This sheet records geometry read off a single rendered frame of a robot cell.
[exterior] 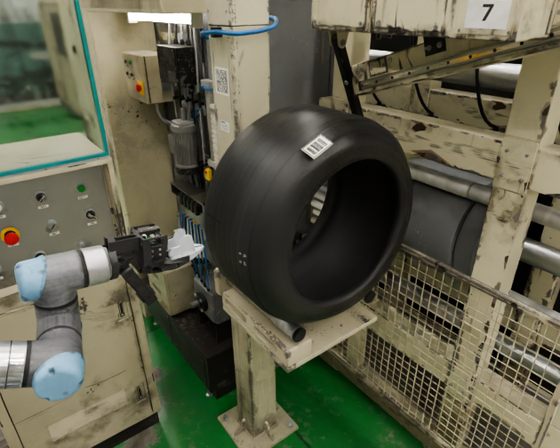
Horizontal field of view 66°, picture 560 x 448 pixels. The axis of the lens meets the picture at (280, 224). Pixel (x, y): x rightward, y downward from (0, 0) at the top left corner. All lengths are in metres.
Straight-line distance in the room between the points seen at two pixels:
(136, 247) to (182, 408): 1.45
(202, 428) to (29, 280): 1.46
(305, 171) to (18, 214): 0.95
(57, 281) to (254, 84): 0.75
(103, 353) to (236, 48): 1.21
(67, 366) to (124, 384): 1.18
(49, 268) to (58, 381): 0.20
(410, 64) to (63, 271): 1.00
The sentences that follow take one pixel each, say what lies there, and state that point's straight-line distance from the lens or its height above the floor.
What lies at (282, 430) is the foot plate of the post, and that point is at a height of 0.01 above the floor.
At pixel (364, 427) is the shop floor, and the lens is 2.18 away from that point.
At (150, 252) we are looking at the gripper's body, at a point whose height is 1.27.
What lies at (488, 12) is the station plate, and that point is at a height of 1.69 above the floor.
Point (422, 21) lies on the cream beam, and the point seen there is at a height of 1.67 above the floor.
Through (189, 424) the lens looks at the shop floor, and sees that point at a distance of 2.20.
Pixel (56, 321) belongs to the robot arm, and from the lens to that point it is 0.89.
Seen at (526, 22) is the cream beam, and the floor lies 1.67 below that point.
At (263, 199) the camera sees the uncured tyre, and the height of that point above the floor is 1.33.
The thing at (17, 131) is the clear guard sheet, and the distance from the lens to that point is 1.46.
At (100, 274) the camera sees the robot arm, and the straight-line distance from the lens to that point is 0.88.
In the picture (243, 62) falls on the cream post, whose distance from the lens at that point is 1.26.
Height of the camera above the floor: 1.71
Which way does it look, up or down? 27 degrees down
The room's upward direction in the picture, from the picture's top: 1 degrees counter-clockwise
